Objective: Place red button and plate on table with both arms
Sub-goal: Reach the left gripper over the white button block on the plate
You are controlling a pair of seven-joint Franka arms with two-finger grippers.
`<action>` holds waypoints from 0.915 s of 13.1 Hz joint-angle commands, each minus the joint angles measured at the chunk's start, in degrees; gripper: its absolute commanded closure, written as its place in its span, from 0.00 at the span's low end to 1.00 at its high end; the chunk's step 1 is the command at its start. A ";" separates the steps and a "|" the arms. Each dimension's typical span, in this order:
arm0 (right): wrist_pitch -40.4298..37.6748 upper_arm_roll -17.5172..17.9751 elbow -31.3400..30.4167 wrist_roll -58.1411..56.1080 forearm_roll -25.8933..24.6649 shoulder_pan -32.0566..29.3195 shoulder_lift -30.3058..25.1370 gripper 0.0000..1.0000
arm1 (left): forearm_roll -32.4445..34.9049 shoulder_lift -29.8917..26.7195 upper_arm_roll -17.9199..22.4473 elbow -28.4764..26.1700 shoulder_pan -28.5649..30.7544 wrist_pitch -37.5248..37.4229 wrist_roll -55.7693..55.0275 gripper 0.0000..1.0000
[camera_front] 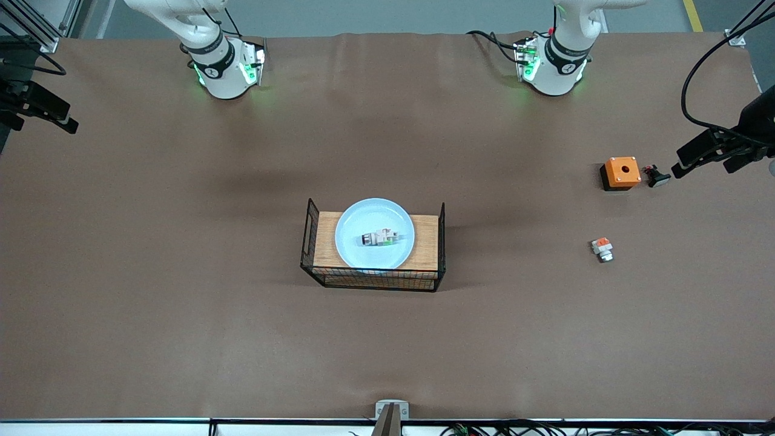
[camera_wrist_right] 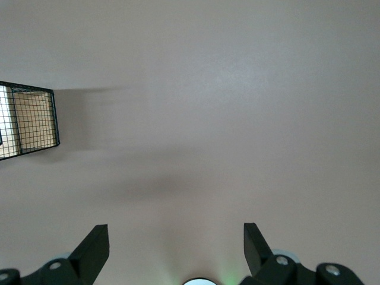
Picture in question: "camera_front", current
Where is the grey green button switch module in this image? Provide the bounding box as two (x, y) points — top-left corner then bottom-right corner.
(361, 228), (401, 248)

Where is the light blue round plate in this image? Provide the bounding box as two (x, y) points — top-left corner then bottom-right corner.
(334, 198), (416, 270)

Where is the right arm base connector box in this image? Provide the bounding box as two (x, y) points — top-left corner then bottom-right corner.
(239, 39), (266, 86)

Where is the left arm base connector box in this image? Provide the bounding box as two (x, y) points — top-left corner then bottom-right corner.
(514, 36), (539, 83)

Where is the black push button head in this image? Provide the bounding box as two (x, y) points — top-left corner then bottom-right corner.
(642, 164), (672, 188)

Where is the brown table cover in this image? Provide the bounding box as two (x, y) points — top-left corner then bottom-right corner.
(0, 30), (775, 422)

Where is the wooden board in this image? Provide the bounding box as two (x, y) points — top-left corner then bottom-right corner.
(313, 211), (440, 271)

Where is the orange button enclosure box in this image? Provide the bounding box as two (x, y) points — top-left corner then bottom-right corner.
(600, 157), (642, 192)

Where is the aluminium frame profile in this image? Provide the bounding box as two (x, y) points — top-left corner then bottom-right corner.
(727, 0), (775, 48)
(0, 0), (82, 54)

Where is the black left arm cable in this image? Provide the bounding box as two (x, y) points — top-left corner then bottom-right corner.
(681, 0), (775, 147)

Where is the black base cable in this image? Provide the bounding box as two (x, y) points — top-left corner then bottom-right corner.
(466, 30), (523, 65)

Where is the black cable bundle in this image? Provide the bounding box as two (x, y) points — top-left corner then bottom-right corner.
(439, 420), (775, 436)

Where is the white table edge rail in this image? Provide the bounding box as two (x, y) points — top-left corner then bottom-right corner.
(0, 417), (775, 436)

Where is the black wire basket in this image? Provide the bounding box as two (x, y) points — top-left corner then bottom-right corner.
(300, 198), (447, 292)

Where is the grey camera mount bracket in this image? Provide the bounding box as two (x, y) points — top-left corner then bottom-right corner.
(375, 400), (410, 436)

